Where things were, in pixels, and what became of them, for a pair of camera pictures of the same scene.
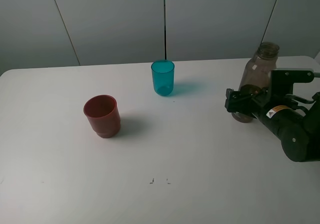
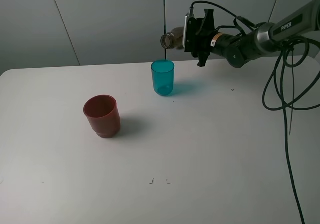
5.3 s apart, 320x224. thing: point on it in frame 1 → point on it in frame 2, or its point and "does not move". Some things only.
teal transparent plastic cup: [163, 72] does not move
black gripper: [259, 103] → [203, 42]
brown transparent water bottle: [257, 71] → [173, 40]
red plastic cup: [103, 112] does not move
